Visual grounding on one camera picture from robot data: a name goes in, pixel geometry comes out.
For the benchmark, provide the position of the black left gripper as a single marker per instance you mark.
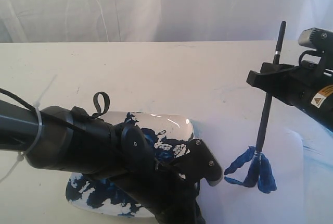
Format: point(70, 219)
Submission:
point(164, 187)

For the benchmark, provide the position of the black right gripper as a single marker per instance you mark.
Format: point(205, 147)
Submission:
point(303, 85)

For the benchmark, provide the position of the black paintbrush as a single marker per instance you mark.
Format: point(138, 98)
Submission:
point(260, 172)

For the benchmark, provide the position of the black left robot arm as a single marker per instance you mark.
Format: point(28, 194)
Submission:
point(121, 163)

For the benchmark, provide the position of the white square paint dish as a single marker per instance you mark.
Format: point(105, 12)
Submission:
point(167, 134)

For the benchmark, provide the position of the white paper sheet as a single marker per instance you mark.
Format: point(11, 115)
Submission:
point(301, 162)

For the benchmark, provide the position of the white zip tie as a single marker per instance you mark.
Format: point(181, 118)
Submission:
point(21, 126)

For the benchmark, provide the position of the white backdrop curtain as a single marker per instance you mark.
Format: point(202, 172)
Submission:
point(158, 20)

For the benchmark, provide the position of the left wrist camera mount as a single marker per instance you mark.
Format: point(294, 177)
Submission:
point(200, 163)

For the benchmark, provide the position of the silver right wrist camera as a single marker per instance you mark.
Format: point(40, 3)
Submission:
point(316, 38)

